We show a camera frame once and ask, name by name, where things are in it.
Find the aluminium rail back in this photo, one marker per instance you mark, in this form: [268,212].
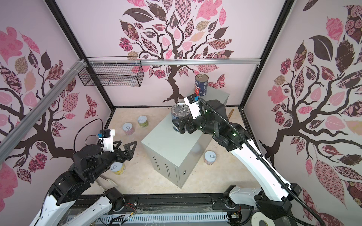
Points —
[160,62]

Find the aluminium rail left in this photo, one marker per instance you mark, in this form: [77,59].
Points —
[12,140]

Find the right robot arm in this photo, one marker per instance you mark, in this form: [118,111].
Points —
[274,197]

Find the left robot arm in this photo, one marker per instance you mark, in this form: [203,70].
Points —
[89,164]

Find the pink small can left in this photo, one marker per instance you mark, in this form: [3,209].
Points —
[128,128]

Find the white tape roll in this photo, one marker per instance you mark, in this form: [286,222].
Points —
[259,219]

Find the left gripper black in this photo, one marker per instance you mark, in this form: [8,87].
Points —
[129,154]

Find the aluminium rail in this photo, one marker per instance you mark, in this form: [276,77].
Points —
[160,62]
[12,140]

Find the white vented cable duct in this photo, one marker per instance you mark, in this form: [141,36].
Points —
[161,218]

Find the grey metal cabinet box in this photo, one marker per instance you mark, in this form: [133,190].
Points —
[174,155]

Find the large blue labelled can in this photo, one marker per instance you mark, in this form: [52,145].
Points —
[178,111]

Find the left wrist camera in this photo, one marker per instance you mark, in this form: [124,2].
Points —
[106,139]

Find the pink labelled can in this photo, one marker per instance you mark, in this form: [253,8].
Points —
[210,157]

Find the wooden handled knife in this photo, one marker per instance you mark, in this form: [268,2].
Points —
[230,114]

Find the dark tomato can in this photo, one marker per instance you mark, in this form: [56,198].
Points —
[201,84]

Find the green labelled small can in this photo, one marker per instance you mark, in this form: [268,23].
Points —
[143,121]

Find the metal tongs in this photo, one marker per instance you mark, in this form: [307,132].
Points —
[106,183]

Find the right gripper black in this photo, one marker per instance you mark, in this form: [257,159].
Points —
[189,122]

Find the yellow labelled can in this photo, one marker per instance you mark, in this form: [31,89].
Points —
[118,168]

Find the black base frame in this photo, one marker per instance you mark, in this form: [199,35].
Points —
[175,203]

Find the black wire basket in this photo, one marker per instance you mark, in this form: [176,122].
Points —
[122,72]

